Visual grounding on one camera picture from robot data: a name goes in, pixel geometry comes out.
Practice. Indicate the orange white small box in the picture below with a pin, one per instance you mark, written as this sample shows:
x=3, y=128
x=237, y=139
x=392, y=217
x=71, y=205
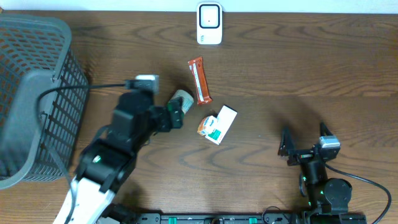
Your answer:
x=207, y=125

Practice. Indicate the white barcode scanner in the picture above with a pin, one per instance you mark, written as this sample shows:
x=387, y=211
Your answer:
x=209, y=23

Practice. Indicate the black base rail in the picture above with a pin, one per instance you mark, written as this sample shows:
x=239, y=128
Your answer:
x=118, y=214

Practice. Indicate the grey plastic basket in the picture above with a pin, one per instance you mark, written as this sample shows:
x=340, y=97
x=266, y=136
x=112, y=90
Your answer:
x=43, y=98

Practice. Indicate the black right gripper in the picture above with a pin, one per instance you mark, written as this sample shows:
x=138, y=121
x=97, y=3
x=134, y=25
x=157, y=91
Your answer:
x=287, y=149

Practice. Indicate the orange snack bar wrapper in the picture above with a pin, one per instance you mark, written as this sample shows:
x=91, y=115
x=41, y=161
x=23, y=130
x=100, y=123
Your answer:
x=197, y=70

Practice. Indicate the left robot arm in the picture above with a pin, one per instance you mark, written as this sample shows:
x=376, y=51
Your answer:
x=106, y=163

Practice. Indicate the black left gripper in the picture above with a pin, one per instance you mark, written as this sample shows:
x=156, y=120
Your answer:
x=163, y=121

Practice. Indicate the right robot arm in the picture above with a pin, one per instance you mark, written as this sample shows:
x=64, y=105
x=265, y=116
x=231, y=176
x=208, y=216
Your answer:
x=328, y=198

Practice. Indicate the green lid white jar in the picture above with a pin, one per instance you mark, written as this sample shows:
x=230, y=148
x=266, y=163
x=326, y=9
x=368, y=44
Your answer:
x=184, y=97

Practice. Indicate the white green carton box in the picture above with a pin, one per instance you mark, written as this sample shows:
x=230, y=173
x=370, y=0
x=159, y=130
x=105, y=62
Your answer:
x=225, y=119

